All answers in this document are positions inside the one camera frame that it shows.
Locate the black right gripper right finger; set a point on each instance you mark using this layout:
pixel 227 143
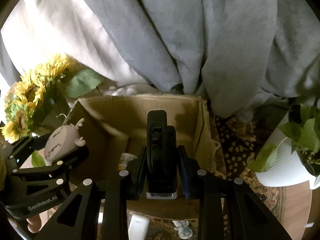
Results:
pixel 226 207

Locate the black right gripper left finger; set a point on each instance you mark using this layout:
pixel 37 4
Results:
pixel 98 209

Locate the white remote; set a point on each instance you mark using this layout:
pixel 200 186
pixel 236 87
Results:
pixel 138 227

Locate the beige round creature figurine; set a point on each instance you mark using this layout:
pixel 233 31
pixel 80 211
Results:
pixel 63 140

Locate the white cup with cork lid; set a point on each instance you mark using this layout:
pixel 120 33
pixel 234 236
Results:
pixel 124 160

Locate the white blue astronaut figurine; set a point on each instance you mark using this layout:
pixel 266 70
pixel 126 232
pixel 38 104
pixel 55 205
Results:
pixel 182 227

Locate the black perfume bottle clear base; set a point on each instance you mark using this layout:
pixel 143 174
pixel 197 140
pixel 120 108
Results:
pixel 161 178

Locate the person's left hand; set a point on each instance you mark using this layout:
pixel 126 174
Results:
pixel 34 224

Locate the white ribbed plant pot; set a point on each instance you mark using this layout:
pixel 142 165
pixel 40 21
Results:
pixel 286 174

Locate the patterned brown rug cloth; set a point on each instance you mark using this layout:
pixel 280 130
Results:
pixel 231 160

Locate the yellow sunflower bouquet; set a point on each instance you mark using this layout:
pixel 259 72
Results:
pixel 42 91

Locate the brown cardboard box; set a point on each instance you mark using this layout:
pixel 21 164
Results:
pixel 118 124

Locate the green potted plant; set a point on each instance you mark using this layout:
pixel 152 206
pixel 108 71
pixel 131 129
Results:
pixel 298 135

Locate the grey draped blanket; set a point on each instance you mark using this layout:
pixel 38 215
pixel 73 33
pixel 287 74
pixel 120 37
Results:
pixel 240 54

